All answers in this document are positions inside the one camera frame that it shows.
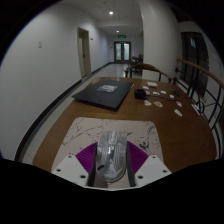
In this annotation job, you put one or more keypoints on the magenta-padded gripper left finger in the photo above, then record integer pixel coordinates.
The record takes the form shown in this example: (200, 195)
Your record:
(70, 169)

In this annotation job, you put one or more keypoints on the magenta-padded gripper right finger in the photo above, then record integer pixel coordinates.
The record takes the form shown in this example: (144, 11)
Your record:
(151, 168)

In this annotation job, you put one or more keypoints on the transparent grey computer mouse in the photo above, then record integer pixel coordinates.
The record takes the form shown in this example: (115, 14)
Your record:
(111, 156)

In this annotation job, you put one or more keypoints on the small paper sticker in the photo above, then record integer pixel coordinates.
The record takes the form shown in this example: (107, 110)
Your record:
(172, 96)
(158, 104)
(147, 102)
(145, 87)
(156, 93)
(178, 112)
(163, 92)
(147, 92)

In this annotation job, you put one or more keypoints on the red-printed small sticker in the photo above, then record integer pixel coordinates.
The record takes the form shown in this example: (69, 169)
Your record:
(179, 103)

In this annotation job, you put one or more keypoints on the small black charger block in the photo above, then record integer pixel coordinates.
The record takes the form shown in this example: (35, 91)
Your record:
(140, 93)

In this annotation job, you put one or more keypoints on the closed black laptop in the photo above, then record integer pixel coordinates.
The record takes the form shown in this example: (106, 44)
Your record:
(103, 93)

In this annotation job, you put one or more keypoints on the small white box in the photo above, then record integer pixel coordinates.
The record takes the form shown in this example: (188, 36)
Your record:
(152, 84)

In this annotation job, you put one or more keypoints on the wooden armchair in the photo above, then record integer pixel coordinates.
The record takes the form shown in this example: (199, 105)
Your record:
(148, 66)

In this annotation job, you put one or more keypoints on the dark wooden chair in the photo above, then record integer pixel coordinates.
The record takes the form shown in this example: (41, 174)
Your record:
(136, 60)

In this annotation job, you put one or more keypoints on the black railing with wooden handrail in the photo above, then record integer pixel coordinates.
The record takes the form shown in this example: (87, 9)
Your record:
(193, 66)

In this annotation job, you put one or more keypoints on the dark framed window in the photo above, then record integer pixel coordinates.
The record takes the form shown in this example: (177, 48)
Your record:
(195, 60)

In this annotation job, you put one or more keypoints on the open side doorway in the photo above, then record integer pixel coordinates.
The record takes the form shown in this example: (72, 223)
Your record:
(85, 53)

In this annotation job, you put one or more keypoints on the glass double door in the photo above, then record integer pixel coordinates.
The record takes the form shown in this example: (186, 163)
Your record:
(122, 52)

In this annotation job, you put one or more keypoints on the green exit sign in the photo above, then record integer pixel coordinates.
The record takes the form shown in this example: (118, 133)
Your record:
(122, 36)

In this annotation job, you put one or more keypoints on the recessed ceiling lights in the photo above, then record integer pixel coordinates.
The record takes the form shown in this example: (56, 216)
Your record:
(111, 12)

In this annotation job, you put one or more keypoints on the white wall switch plate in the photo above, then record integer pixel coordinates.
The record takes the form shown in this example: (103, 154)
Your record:
(40, 44)

